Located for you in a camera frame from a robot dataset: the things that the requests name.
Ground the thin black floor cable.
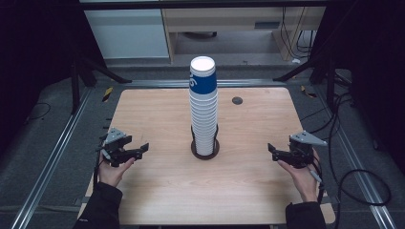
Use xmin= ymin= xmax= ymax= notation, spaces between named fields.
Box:
xmin=24 ymin=101 xmax=53 ymax=124

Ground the yellow black tape strip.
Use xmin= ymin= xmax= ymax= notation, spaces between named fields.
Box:
xmin=300 ymin=84 xmax=318 ymax=99
xmin=101 ymin=86 xmax=115 ymax=103

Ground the black looped floor cable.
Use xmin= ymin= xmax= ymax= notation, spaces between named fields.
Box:
xmin=299 ymin=91 xmax=393 ymax=229

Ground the black wire cup holder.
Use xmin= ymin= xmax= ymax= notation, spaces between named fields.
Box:
xmin=190 ymin=124 xmax=221 ymax=161

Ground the hand-held gripper cable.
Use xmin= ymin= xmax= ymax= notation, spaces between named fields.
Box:
xmin=93 ymin=148 xmax=108 ymax=193
xmin=309 ymin=157 xmax=327 ymax=205

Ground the stack of paper cups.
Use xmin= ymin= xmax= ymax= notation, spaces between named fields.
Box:
xmin=188 ymin=55 xmax=220 ymax=157

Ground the white cabinet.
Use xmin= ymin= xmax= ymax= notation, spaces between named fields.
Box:
xmin=83 ymin=8 xmax=171 ymax=60

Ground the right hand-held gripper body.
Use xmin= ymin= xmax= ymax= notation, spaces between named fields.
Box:
xmin=274 ymin=130 xmax=329 ymax=170

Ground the left hand-held gripper cable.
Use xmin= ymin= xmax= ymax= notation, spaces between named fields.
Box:
xmin=93 ymin=148 xmax=108 ymax=193

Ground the person's left hand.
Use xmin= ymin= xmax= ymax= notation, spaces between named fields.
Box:
xmin=97 ymin=150 xmax=137 ymax=189

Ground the right hand-held gripper cable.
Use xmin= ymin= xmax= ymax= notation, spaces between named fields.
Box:
xmin=309 ymin=157 xmax=327 ymax=205

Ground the metal floor rail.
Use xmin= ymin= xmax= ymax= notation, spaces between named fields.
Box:
xmin=312 ymin=85 xmax=398 ymax=229
xmin=9 ymin=87 xmax=94 ymax=229

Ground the person's right hand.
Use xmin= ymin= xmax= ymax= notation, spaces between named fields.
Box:
xmin=276 ymin=148 xmax=321 ymax=203

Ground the bundle of hanging black cables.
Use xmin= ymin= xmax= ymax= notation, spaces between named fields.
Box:
xmin=279 ymin=6 xmax=317 ymax=60

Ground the black metal stand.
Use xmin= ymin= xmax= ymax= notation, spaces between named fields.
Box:
xmin=70 ymin=52 xmax=134 ymax=115
xmin=272 ymin=55 xmax=339 ymax=113

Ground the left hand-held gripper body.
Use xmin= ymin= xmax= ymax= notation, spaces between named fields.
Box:
xmin=98 ymin=127 xmax=143 ymax=168

